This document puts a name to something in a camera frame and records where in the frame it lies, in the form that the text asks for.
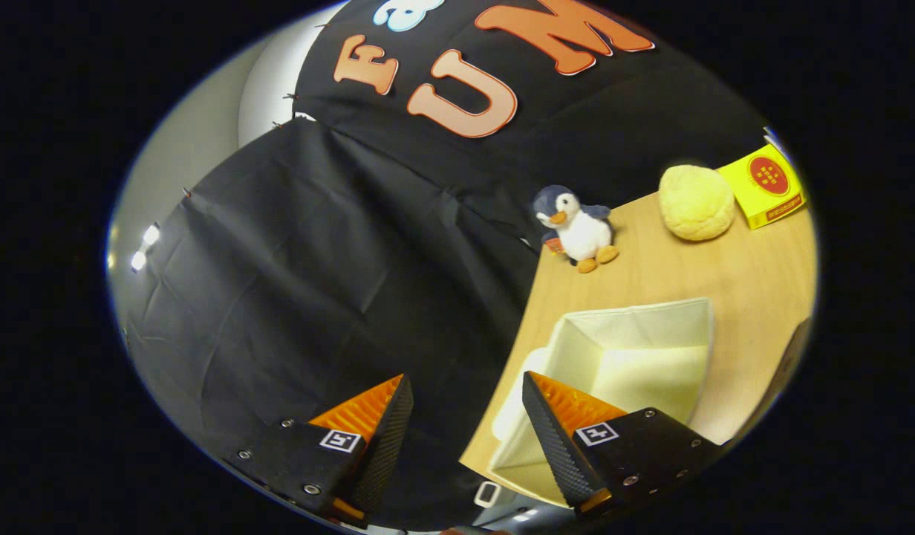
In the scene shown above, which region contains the yellow book with red circle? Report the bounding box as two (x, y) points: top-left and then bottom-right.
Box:
(716, 143), (807, 230)

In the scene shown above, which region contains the ceiling light panel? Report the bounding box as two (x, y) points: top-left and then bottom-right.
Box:
(129, 221), (163, 273)

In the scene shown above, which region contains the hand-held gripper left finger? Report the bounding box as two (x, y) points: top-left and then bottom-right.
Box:
(226, 373), (415, 530)

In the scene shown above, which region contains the yellow plush bun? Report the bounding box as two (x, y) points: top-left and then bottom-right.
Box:
(658, 164), (737, 242)

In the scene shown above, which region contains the white fabric storage box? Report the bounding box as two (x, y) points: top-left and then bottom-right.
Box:
(489, 297), (717, 506)

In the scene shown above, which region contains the brown fuzzy shoe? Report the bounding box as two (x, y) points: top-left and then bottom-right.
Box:
(740, 318), (813, 447)

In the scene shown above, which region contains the row of black cloth clips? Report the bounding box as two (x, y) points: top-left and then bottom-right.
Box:
(181, 21), (332, 200)

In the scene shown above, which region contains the penguin plush toy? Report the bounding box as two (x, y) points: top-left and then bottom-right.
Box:
(532, 184), (620, 274)

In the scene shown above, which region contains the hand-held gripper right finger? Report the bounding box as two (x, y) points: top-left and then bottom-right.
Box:
(521, 370), (726, 517)

